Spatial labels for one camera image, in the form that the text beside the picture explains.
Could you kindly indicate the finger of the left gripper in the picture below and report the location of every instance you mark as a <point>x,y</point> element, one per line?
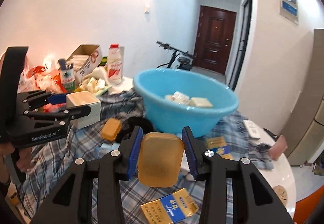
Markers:
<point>40,98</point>
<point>68,114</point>

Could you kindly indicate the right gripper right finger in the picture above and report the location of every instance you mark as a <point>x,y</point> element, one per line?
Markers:
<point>254,200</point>

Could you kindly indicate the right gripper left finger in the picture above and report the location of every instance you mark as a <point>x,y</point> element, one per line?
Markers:
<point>70,200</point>

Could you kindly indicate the beige cube box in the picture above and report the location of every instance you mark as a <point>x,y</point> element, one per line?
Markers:
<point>84,98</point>

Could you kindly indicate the amber soap case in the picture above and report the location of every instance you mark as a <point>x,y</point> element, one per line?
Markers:
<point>160,159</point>

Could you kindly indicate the white lotion bottle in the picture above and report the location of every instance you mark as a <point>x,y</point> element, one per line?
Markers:
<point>178,98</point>

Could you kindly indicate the beige printed square box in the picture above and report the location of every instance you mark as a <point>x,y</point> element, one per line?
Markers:
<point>200,102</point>

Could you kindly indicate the person left hand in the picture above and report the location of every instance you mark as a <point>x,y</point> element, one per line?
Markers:
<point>14,163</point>

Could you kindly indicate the round beige perforated disc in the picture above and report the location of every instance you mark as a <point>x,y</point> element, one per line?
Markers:
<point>281,193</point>

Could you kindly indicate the red white snack bags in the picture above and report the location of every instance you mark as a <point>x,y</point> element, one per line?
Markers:
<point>41,77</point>

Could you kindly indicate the orange chair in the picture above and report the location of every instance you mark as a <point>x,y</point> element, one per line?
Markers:
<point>310,209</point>

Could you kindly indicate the green label water bottle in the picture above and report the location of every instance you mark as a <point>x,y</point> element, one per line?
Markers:
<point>67,76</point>

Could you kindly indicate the blue plaid cloth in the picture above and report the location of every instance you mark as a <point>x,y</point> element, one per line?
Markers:
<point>51,160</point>

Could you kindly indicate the crumpled white yellow wrappers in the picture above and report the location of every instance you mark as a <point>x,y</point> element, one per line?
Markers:
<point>96,82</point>

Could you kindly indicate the amber soap bar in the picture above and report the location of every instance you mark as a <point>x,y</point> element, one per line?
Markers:
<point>111,129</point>

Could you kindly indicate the open cardboard sachet box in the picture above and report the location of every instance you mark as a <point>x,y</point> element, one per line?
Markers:
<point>84,60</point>

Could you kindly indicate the pink phone holder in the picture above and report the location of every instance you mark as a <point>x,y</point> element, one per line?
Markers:
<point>278,148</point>

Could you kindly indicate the white remote control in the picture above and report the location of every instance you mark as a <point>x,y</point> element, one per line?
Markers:
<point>251,129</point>

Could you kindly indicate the blue gold cigarette pack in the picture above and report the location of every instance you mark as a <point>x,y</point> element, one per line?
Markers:
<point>219,146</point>

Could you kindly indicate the red cap milk bottle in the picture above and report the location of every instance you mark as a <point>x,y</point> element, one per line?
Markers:
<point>114,64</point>

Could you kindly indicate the beige refrigerator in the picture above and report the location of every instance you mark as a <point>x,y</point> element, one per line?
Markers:
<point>304,128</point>

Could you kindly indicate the blue plastic basin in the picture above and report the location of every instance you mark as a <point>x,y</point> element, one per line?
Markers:
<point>153,84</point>

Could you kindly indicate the black bicycle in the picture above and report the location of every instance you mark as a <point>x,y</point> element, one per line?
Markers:
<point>179,59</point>

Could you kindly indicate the dark red door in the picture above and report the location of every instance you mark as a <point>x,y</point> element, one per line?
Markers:
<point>214,39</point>

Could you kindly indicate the white wall switch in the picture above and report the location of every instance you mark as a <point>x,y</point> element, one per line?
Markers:
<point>146,10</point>

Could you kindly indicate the wall electrical panel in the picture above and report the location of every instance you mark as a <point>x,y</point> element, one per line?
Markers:
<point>289,10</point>

